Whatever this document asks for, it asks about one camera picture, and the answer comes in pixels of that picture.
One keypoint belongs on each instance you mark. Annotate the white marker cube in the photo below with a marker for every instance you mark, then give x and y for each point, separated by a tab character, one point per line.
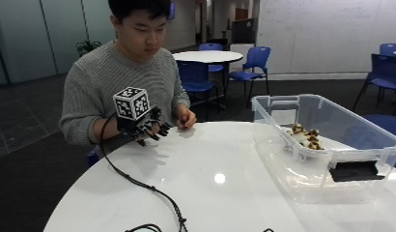
131	103

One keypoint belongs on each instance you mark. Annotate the white cabinet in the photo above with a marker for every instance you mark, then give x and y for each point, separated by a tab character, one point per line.
242	53

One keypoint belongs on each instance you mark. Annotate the the person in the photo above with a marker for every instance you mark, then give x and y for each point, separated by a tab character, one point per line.
103	77

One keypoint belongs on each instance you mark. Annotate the brown and white soft toy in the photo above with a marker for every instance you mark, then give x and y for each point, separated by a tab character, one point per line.
304	137

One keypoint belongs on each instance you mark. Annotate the white whiteboard wall panel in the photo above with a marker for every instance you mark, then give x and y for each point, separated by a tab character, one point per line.
325	35

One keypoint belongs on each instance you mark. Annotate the green potted plant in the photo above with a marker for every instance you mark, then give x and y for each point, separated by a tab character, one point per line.
86	47

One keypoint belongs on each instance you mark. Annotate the clear plastic storage bin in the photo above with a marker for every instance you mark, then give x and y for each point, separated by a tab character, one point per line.
321	145

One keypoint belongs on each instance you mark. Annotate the blue chair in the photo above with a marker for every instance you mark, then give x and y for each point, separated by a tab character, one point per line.
391	49
388	129
251	66
212	54
384	77
197	79

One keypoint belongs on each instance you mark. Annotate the round white table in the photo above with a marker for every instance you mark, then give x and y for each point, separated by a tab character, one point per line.
207	56

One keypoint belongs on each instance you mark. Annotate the black bin latch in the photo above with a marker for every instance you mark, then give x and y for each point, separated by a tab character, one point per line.
356	170

